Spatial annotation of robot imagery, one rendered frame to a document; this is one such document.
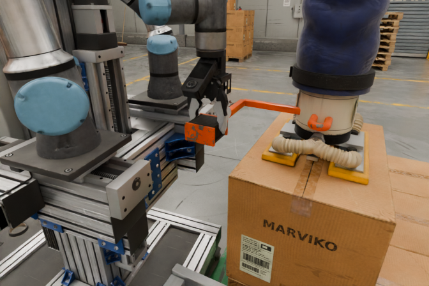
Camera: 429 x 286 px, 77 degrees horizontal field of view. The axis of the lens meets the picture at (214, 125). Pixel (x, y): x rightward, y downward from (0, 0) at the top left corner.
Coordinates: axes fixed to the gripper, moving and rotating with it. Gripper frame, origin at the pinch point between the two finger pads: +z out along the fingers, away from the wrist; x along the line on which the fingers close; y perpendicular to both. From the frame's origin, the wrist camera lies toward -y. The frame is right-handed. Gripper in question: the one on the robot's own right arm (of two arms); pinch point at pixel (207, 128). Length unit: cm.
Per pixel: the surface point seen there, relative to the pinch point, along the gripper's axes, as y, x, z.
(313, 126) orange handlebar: 14.0, -25.0, -0.4
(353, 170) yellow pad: 15.2, -36.9, 10.9
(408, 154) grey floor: 249, -97, 107
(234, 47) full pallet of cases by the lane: 657, 274, 68
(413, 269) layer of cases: 33, -63, 53
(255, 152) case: 16.7, -8.6, 13.2
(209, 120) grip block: 0.1, -0.8, -2.4
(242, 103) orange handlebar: 22.1, -1.1, -0.7
